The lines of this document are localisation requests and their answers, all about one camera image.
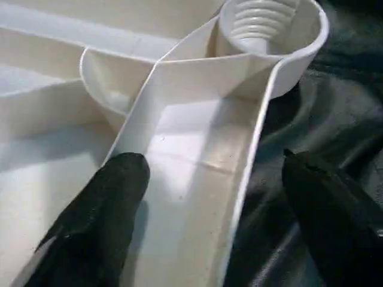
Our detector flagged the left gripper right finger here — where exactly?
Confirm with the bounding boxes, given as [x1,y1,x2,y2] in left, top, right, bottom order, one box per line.
[282,148,383,287]

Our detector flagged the black table mat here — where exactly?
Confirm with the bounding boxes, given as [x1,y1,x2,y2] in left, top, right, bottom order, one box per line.
[221,0,383,287]

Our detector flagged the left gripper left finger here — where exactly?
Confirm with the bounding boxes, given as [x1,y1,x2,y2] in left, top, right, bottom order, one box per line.
[17,151,150,287]

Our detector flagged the white plastic table top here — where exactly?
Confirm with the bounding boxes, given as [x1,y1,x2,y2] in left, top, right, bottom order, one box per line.
[0,0,330,287]

